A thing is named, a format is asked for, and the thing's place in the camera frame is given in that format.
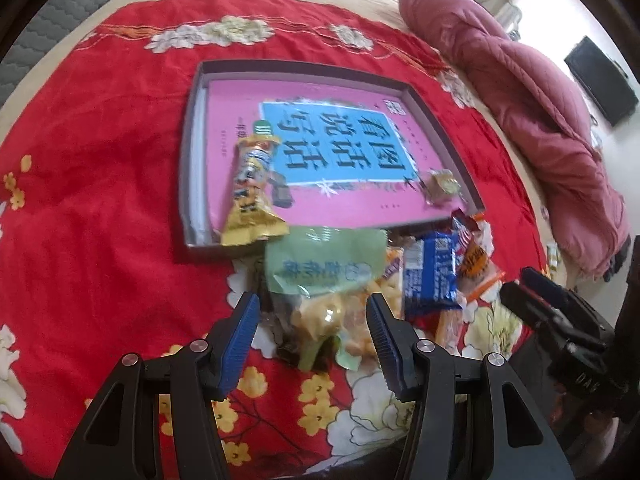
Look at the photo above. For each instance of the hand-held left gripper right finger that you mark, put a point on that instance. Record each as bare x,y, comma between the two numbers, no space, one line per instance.
390,350

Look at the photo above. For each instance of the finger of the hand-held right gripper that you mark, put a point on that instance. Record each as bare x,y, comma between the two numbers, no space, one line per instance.
542,282
522,305

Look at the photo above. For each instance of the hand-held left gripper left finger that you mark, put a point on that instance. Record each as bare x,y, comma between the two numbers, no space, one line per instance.
240,345

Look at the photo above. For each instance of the clear orange-edged bread packet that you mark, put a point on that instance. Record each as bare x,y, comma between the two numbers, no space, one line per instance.
475,262

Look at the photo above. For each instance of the blue snack packet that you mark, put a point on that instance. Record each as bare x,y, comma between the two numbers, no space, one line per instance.
430,270

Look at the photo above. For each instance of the red lollipop print packet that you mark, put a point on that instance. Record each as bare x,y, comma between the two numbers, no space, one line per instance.
462,227

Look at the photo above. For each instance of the green bag of yellow puffs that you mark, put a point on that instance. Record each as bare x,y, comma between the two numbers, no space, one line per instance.
320,255

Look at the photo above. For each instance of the grey shallow cardboard box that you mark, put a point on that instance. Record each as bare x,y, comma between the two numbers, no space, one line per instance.
186,160

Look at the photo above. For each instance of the person's right hand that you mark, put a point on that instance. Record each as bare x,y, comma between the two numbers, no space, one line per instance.
602,432

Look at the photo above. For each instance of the yellow green small packet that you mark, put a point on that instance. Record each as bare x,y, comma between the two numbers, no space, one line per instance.
554,260

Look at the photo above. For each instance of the clear wrapped round cookie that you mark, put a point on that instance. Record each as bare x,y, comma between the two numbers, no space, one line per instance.
442,186

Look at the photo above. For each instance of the small brown wrapped candy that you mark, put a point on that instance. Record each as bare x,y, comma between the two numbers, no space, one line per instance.
281,192

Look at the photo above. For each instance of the gold long snack packet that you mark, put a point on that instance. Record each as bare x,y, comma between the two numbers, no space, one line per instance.
252,180

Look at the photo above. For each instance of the black television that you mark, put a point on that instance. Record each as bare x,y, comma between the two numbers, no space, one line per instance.
600,80

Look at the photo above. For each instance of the pink quilted duvet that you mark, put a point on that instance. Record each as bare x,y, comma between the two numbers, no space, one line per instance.
500,70

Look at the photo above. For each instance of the red floral blanket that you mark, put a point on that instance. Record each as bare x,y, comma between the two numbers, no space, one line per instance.
100,160

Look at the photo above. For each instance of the pink book with blue label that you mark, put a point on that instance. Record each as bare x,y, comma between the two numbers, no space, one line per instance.
240,110

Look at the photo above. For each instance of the grey quilted headboard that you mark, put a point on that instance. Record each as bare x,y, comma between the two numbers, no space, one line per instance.
60,10

